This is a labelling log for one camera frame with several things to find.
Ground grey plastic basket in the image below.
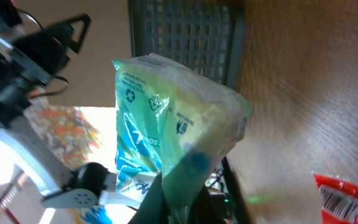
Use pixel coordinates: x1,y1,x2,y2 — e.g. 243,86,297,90
128,0,246,88

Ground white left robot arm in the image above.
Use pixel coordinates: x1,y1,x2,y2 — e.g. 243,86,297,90
0,1,139,208

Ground green Kleenex tissue pack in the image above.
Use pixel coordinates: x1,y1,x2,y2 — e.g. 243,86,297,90
113,54,252,208

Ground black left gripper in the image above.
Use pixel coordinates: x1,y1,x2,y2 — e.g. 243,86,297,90
11,14,91,84

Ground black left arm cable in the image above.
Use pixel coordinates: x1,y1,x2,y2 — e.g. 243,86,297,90
16,7,71,100

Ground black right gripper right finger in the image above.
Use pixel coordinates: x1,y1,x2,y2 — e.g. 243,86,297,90
187,185,226,224

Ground red snack bag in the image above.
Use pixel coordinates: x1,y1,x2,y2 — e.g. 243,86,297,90
313,174,358,224

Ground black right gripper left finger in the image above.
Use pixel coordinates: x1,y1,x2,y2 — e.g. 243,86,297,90
129,174,169,224

